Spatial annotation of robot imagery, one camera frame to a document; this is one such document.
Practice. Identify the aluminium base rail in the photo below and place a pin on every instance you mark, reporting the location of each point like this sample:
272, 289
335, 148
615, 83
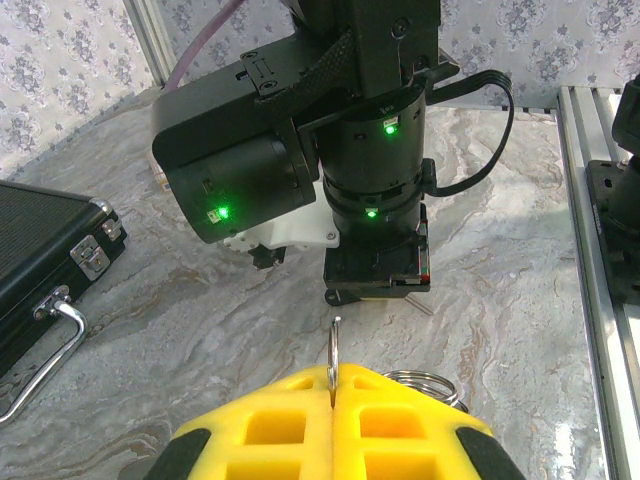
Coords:
595, 325

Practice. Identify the silver key bunch with rings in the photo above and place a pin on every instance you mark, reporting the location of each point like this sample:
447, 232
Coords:
425, 382

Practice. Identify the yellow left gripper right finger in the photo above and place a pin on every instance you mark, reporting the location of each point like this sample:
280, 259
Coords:
400, 430

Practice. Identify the aluminium frame corner post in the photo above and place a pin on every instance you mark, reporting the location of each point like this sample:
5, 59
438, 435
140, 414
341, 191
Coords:
150, 40

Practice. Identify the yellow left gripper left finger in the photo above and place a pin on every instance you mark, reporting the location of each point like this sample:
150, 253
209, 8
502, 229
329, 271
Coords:
270, 430

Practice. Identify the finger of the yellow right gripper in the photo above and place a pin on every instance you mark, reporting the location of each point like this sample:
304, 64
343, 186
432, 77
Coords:
382, 298

